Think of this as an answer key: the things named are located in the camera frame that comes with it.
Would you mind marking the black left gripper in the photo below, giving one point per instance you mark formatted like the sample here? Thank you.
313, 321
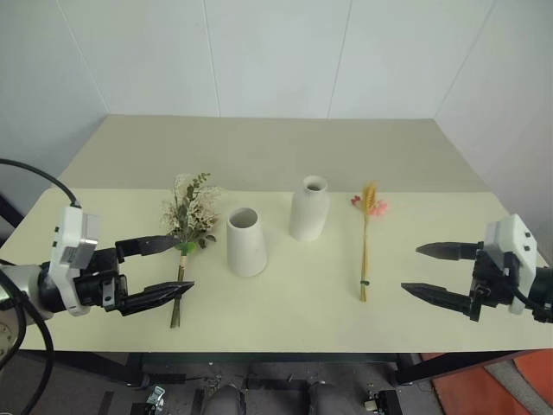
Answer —
100, 281

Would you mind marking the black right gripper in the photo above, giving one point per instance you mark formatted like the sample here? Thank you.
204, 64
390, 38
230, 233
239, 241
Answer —
492, 281

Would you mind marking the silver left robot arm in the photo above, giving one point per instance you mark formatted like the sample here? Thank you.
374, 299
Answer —
32, 283

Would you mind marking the yellow wheat and pink flowers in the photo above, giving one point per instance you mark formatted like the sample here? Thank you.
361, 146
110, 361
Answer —
366, 242

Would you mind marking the white conical ceramic vase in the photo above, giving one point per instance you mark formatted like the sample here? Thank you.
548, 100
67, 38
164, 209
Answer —
245, 248

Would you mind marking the white bottle-shaped ceramic vase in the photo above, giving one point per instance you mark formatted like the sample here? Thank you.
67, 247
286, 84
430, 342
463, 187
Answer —
309, 212

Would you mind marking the green and white dried bouquet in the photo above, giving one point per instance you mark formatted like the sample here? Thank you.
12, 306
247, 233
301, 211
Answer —
192, 212

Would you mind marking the silver robot torso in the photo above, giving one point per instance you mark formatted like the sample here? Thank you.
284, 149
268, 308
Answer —
8, 333

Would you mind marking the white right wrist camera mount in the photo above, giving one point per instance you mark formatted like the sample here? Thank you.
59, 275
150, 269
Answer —
516, 242

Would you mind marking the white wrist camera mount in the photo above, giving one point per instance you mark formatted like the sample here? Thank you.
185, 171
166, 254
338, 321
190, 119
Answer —
71, 242
516, 242

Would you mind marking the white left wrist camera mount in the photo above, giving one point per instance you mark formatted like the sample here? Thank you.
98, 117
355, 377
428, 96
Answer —
71, 242

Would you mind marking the black metal table frame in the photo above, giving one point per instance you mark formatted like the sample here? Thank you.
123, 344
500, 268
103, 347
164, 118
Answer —
268, 359

